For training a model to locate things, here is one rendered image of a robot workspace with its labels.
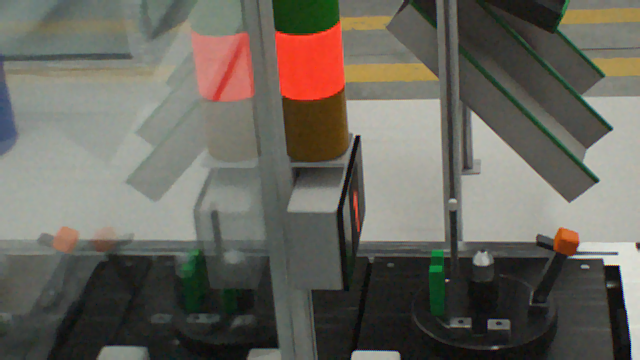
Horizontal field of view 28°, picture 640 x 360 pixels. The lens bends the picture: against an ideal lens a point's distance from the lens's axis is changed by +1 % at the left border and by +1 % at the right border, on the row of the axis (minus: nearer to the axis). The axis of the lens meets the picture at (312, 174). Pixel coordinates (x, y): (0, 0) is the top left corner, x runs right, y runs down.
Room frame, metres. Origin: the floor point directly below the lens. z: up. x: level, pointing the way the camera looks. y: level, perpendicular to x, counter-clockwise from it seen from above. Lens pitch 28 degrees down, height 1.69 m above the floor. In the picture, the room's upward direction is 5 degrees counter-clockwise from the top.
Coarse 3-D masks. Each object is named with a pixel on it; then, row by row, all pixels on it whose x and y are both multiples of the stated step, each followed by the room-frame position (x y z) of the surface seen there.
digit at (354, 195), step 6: (354, 174) 0.86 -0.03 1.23; (354, 180) 0.86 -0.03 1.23; (354, 186) 0.86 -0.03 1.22; (354, 192) 0.86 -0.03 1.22; (354, 198) 0.85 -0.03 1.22; (354, 204) 0.85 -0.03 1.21; (354, 210) 0.85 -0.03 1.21; (354, 216) 0.85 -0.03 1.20; (354, 222) 0.84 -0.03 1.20; (360, 222) 0.88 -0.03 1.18; (354, 228) 0.84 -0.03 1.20; (360, 228) 0.87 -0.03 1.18; (354, 234) 0.84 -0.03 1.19; (354, 240) 0.84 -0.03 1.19; (354, 246) 0.83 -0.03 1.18; (354, 252) 0.83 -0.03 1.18; (354, 258) 0.83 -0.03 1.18
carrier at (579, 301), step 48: (384, 288) 1.10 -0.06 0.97; (432, 288) 1.01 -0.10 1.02; (480, 288) 1.01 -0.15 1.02; (528, 288) 1.05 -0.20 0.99; (576, 288) 1.07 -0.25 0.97; (384, 336) 1.02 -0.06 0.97; (432, 336) 0.98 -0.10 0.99; (480, 336) 0.98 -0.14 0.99; (528, 336) 0.97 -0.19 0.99; (576, 336) 0.99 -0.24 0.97
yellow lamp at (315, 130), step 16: (336, 96) 0.84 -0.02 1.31; (288, 112) 0.84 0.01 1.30; (304, 112) 0.84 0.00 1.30; (320, 112) 0.84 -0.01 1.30; (336, 112) 0.84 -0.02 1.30; (288, 128) 0.84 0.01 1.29; (304, 128) 0.84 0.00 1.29; (320, 128) 0.84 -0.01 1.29; (336, 128) 0.84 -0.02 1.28; (288, 144) 0.85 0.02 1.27; (304, 144) 0.84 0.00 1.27; (320, 144) 0.83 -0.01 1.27; (336, 144) 0.84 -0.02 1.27; (304, 160) 0.84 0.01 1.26; (320, 160) 0.84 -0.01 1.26
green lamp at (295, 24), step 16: (272, 0) 0.85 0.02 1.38; (288, 0) 0.84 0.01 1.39; (304, 0) 0.83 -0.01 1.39; (320, 0) 0.84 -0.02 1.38; (336, 0) 0.85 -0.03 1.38; (288, 16) 0.84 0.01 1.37; (304, 16) 0.83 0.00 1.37; (320, 16) 0.84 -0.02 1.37; (336, 16) 0.85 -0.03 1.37; (288, 32) 0.84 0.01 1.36; (304, 32) 0.83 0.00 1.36; (320, 32) 0.84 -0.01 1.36
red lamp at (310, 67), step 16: (336, 32) 0.85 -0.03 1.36; (288, 48) 0.84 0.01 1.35; (304, 48) 0.83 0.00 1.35; (320, 48) 0.84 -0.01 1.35; (336, 48) 0.85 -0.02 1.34; (288, 64) 0.84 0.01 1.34; (304, 64) 0.84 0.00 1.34; (320, 64) 0.84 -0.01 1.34; (336, 64) 0.84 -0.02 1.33; (288, 80) 0.84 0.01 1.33; (304, 80) 0.84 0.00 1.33; (320, 80) 0.84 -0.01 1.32; (336, 80) 0.84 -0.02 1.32; (288, 96) 0.84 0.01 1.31; (304, 96) 0.84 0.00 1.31; (320, 96) 0.84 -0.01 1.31
